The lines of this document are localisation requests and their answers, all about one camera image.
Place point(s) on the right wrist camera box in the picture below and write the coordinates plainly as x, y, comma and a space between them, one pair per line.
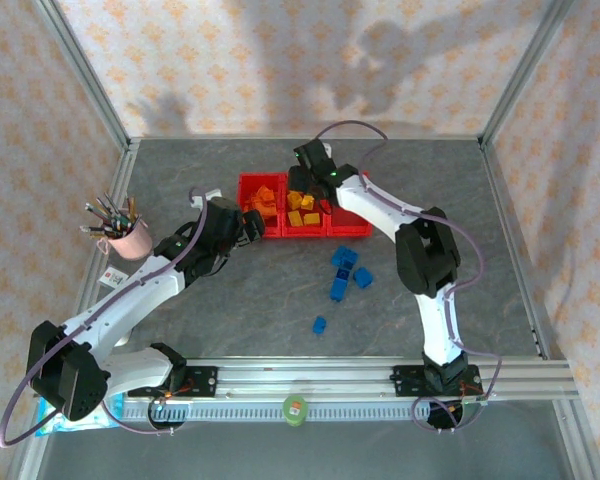
326, 149

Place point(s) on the orange long studded lego plate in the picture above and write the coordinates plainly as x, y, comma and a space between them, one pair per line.
251, 204

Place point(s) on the blue long lego brick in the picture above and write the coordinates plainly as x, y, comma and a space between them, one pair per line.
339, 287

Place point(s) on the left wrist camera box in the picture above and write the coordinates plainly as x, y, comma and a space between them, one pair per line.
202, 197

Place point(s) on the red plastic bin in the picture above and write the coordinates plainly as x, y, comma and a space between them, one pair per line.
305, 231
350, 225
250, 227

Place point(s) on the orange curved lego piece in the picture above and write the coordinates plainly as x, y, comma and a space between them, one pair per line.
269, 211
265, 192

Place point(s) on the white card with red mark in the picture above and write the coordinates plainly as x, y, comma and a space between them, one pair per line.
112, 278

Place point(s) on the aluminum side rail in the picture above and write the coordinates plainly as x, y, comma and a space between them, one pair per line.
120, 190
505, 210

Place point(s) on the green tape roll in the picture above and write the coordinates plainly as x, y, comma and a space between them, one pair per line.
294, 410

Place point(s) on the pink cup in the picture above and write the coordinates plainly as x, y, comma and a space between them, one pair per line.
135, 242

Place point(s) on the aluminum frame post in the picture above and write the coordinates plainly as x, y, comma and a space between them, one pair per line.
85, 75
525, 75

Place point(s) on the blue snack packet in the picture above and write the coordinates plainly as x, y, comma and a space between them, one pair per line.
112, 407

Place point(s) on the yellow rounded lego brick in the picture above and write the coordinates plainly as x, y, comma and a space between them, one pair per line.
295, 200

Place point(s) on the colored pencil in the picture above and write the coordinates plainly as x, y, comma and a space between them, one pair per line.
132, 210
97, 230
100, 214
109, 210
116, 206

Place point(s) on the aluminum base rail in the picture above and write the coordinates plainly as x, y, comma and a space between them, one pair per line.
305, 372

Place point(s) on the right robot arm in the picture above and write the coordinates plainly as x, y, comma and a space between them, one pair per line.
430, 255

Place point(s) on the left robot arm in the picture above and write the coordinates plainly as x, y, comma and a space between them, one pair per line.
130, 300

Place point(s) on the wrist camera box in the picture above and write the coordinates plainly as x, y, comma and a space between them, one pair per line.
326, 149
202, 197

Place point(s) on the small blue lego brick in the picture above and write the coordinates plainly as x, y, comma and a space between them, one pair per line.
320, 325

